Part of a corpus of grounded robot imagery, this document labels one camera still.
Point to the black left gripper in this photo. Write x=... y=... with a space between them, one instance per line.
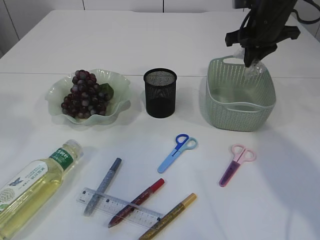
x=258 y=45

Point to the clear plastic sheet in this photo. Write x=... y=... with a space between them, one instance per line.
x=253 y=67

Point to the purple artificial grape bunch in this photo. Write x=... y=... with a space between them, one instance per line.
x=87 y=97

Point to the yellow tea bottle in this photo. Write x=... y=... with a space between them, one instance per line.
x=24 y=195

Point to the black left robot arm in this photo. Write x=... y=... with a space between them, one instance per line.
x=263 y=28

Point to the green woven plastic basket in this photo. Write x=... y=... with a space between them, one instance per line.
x=238 y=99

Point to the black mesh pen holder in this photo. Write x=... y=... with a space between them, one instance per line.
x=160 y=92

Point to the green wavy glass plate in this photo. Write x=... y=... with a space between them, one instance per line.
x=121 y=96

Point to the gold glitter pen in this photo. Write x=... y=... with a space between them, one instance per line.
x=168 y=218

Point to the red glitter pen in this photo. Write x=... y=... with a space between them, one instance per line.
x=124 y=212

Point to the silver glitter pen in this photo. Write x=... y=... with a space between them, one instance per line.
x=102 y=187

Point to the clear plastic ruler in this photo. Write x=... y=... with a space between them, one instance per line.
x=112 y=205

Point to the pink purple scissors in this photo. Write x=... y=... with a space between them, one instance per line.
x=241 y=154

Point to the blue scissors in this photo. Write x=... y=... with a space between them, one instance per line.
x=183 y=142

